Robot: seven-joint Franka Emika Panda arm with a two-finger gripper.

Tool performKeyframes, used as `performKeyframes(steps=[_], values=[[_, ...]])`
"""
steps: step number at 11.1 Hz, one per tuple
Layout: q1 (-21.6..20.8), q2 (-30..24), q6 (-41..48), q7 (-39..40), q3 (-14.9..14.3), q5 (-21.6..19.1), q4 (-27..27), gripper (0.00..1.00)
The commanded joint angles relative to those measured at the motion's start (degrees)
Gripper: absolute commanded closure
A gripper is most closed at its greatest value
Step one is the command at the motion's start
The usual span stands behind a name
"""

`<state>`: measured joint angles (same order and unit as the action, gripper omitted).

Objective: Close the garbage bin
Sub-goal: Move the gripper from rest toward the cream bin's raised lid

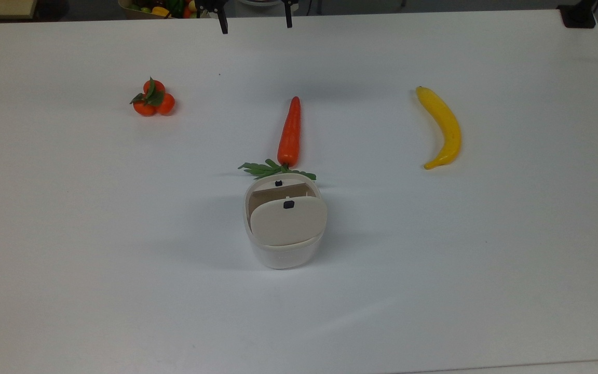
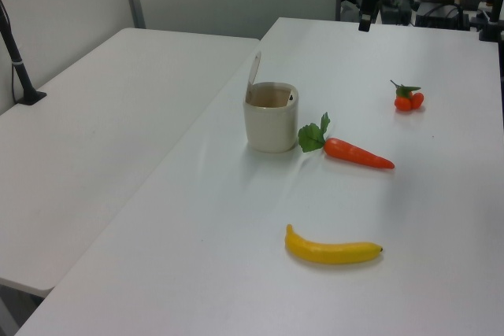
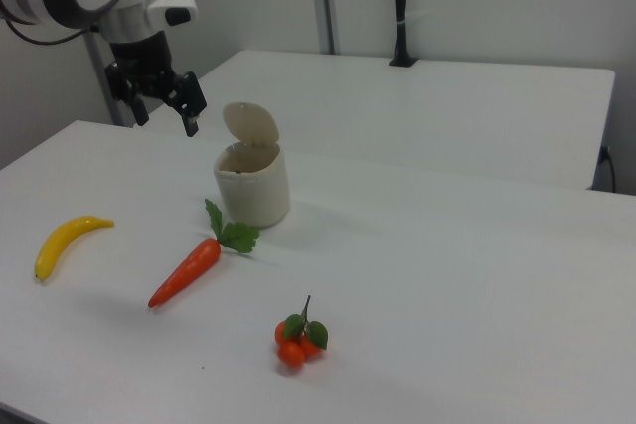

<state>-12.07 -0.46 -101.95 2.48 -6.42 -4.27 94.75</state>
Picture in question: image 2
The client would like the beige bin lid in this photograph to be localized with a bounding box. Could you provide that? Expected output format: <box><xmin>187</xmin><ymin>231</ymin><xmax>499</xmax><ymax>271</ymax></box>
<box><xmin>245</xmin><ymin>50</ymin><xmax>263</xmax><ymax>103</ymax></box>

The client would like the beige garbage bin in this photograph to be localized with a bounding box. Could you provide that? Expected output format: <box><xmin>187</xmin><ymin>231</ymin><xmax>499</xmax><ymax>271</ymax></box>
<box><xmin>243</xmin><ymin>81</ymin><xmax>299</xmax><ymax>153</ymax></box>

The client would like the orange toy tangerine cluster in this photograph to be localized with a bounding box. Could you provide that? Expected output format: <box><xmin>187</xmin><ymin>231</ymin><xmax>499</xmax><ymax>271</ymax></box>
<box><xmin>390</xmin><ymin>79</ymin><xmax>425</xmax><ymax>113</ymax></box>

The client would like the black tripod stand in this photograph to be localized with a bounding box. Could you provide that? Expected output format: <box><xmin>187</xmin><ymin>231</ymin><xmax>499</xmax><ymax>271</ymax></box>
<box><xmin>477</xmin><ymin>0</ymin><xmax>504</xmax><ymax>42</ymax></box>

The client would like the orange toy carrot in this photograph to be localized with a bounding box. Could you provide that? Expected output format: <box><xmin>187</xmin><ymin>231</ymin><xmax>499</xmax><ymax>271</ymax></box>
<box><xmin>298</xmin><ymin>112</ymin><xmax>395</xmax><ymax>171</ymax></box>

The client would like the yellow toy banana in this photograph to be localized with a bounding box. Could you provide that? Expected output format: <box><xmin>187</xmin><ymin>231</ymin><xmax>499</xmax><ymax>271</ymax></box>
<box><xmin>284</xmin><ymin>223</ymin><xmax>384</xmax><ymax>266</ymax></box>

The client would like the white side table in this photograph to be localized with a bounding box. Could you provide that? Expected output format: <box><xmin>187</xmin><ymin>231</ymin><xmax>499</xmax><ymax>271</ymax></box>
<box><xmin>0</xmin><ymin>28</ymin><xmax>261</xmax><ymax>298</ymax></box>

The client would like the black camera stand pole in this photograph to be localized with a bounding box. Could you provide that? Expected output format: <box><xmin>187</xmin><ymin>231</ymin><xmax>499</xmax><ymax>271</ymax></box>
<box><xmin>0</xmin><ymin>0</ymin><xmax>47</xmax><ymax>107</ymax></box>

